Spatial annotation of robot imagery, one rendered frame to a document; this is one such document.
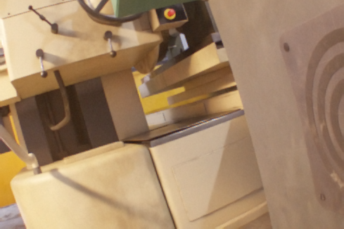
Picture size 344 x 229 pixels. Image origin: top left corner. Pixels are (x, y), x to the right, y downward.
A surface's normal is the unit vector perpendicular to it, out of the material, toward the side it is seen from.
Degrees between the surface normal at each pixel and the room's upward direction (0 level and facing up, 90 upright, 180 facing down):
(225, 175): 90
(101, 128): 90
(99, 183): 90
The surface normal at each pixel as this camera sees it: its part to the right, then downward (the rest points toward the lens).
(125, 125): 0.36, -0.11
